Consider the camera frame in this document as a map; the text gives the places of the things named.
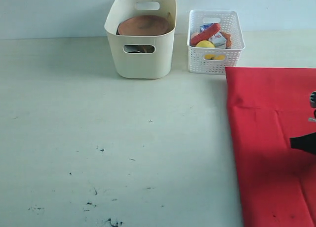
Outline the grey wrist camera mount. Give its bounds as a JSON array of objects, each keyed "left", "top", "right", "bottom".
[{"left": 309, "top": 91, "right": 316, "bottom": 122}]

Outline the brown wooden plate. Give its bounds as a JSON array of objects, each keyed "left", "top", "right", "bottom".
[{"left": 117, "top": 15, "right": 169, "bottom": 36}]

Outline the yellow lemon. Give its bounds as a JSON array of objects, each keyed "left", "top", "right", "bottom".
[{"left": 196, "top": 40, "right": 215, "bottom": 48}]

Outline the stainless steel cup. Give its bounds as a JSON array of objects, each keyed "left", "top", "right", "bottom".
[{"left": 123, "top": 45, "right": 142, "bottom": 53}]

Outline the red tablecloth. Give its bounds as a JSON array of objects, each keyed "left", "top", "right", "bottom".
[{"left": 226, "top": 67, "right": 316, "bottom": 227}]

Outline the red sausage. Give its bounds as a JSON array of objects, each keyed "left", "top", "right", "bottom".
[{"left": 190, "top": 23, "right": 221, "bottom": 45}]

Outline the cream plastic bin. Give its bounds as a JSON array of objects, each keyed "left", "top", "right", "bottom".
[{"left": 104, "top": 0, "right": 177, "bottom": 79}]

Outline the blue white milk carton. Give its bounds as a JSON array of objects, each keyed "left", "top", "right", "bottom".
[{"left": 200, "top": 23, "right": 227, "bottom": 49}]

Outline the yellow cheese wedge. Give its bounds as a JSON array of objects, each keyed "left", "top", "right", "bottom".
[{"left": 204, "top": 54, "right": 226, "bottom": 61}]

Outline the white perforated plastic basket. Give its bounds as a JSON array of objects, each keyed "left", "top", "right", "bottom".
[{"left": 187, "top": 10, "right": 245, "bottom": 75}]

